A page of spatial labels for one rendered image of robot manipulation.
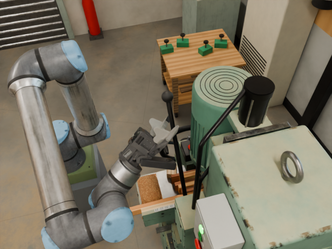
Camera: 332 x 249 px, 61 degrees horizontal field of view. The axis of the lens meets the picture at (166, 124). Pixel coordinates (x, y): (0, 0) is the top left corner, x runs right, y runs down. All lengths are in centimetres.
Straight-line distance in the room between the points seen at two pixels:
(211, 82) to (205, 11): 235
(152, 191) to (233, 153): 67
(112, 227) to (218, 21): 270
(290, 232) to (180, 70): 196
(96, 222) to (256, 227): 44
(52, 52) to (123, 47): 267
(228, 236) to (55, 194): 49
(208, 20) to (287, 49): 100
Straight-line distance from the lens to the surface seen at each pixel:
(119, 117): 276
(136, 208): 117
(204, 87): 74
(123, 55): 353
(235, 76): 78
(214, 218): 56
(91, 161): 169
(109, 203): 83
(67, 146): 154
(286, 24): 232
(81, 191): 176
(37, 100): 97
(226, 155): 58
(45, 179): 86
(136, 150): 88
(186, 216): 75
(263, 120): 65
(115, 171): 88
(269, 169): 58
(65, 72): 104
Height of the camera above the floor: 200
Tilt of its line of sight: 49 degrees down
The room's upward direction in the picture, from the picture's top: 4 degrees counter-clockwise
